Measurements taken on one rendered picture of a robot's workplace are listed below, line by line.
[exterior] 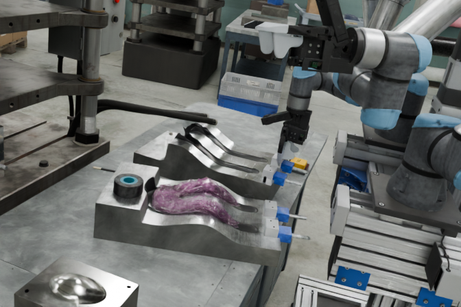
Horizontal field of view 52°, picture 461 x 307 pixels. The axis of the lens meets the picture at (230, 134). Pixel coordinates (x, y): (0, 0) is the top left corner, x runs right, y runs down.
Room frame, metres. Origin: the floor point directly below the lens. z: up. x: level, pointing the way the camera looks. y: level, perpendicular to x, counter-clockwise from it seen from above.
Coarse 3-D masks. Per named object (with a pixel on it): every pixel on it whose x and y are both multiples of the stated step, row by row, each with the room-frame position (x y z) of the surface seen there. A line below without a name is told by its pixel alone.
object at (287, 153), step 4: (284, 144) 1.51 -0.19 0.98; (288, 144) 1.52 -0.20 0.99; (288, 148) 1.51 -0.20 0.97; (284, 152) 1.51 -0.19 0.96; (288, 152) 1.51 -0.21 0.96; (292, 152) 1.51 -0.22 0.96; (280, 156) 1.51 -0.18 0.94; (284, 156) 1.51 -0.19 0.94; (288, 156) 1.50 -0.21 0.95; (292, 156) 1.50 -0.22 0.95; (276, 160) 1.52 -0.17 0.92; (280, 160) 1.51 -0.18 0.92
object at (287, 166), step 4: (276, 156) 1.55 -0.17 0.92; (272, 160) 1.53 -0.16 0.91; (284, 160) 1.56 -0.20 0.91; (272, 164) 1.53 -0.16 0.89; (276, 164) 1.53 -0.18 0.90; (280, 164) 1.52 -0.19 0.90; (284, 164) 1.52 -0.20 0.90; (288, 164) 1.53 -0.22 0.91; (292, 164) 1.53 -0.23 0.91; (280, 168) 1.53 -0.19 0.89; (284, 168) 1.52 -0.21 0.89; (288, 168) 1.52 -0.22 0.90; (292, 168) 1.53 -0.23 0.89; (296, 168) 1.53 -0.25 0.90; (288, 172) 1.52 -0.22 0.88; (300, 172) 1.52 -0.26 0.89; (304, 172) 1.52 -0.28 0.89
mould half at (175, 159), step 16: (208, 128) 1.68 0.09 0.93; (160, 144) 1.62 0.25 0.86; (176, 144) 1.48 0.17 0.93; (208, 144) 1.57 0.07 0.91; (224, 144) 1.64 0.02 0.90; (144, 160) 1.50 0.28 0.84; (160, 160) 1.49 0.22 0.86; (176, 160) 1.47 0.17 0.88; (192, 160) 1.45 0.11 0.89; (208, 160) 1.47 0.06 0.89; (224, 160) 1.52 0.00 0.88; (240, 160) 1.54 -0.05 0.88; (288, 160) 1.62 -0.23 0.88; (176, 176) 1.47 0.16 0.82; (192, 176) 1.45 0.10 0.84; (208, 176) 1.44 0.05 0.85; (224, 176) 1.42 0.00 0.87; (240, 176) 1.41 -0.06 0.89; (256, 176) 1.42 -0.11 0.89; (240, 192) 1.40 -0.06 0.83; (256, 192) 1.39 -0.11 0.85; (272, 192) 1.43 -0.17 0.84
